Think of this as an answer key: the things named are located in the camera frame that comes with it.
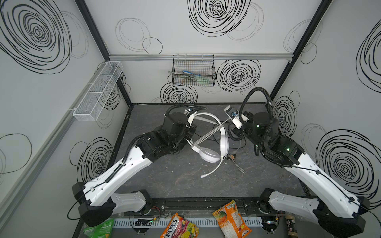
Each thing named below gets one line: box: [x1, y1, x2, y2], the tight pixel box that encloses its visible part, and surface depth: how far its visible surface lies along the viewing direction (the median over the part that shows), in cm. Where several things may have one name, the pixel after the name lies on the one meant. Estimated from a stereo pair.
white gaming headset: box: [186, 112, 222, 164], surface depth 61 cm
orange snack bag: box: [212, 199, 253, 238], surface depth 69 cm
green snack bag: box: [83, 218, 115, 238], surface depth 66 cm
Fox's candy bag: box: [160, 212, 200, 238], surface depth 67 cm
